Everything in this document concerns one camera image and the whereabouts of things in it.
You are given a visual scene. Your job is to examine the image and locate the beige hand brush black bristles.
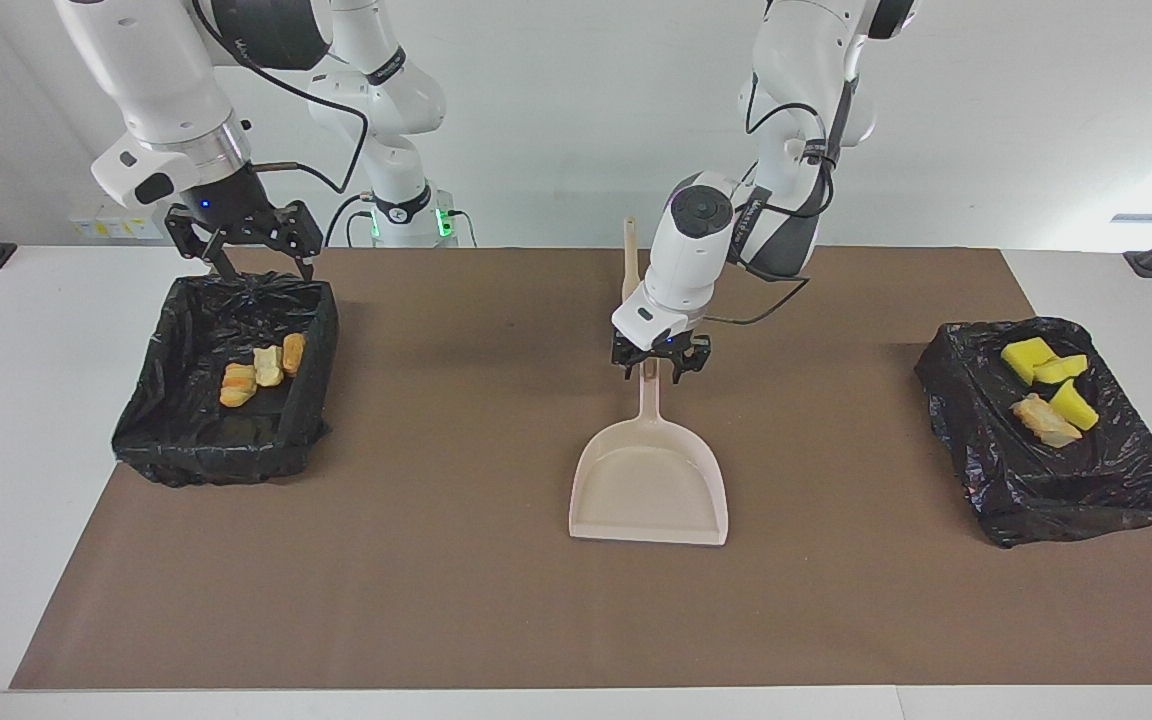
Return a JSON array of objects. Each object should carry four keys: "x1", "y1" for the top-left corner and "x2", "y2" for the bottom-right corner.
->
[{"x1": 621, "y1": 216, "x2": 643, "y2": 303}]

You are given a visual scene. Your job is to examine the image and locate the beige plastic dustpan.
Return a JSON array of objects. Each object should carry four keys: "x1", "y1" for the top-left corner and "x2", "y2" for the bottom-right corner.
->
[{"x1": 568, "y1": 357, "x2": 730, "y2": 547}]

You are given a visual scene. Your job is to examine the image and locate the orange striped sponge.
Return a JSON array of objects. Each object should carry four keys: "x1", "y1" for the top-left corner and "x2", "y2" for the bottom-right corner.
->
[{"x1": 219, "y1": 362, "x2": 258, "y2": 409}]

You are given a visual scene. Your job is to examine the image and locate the orange striped bread slices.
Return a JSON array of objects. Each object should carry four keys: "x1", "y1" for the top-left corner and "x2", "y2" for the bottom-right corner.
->
[{"x1": 1011, "y1": 392, "x2": 1084, "y2": 448}]

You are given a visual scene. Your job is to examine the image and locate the notched green yellow sponge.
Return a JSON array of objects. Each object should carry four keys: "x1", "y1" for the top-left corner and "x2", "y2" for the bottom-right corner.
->
[{"x1": 1034, "y1": 354, "x2": 1090, "y2": 387}]

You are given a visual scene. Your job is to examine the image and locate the small yellow sponge piece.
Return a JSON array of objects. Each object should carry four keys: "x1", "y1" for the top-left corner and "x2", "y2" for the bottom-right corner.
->
[{"x1": 1049, "y1": 380, "x2": 1101, "y2": 433}]

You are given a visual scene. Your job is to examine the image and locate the black bag lined bin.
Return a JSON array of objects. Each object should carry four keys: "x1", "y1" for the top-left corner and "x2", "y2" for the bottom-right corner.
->
[
  {"x1": 914, "y1": 317, "x2": 1152, "y2": 549},
  {"x1": 112, "y1": 272, "x2": 340, "y2": 488}
]

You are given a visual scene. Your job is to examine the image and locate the brown table mat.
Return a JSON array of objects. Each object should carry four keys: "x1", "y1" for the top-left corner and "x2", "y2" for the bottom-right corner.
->
[{"x1": 9, "y1": 247, "x2": 1152, "y2": 691}]

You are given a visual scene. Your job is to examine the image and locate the black base cable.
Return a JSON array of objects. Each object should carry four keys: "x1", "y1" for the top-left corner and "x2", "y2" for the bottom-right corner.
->
[{"x1": 324, "y1": 193, "x2": 375, "y2": 249}]

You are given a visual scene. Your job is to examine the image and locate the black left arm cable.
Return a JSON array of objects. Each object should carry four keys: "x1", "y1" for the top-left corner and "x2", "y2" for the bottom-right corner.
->
[{"x1": 701, "y1": 72, "x2": 834, "y2": 327}]

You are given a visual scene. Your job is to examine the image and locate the white wall socket box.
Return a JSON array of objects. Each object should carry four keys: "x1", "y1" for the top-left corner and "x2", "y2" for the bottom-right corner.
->
[{"x1": 69, "y1": 203, "x2": 173, "y2": 241}]

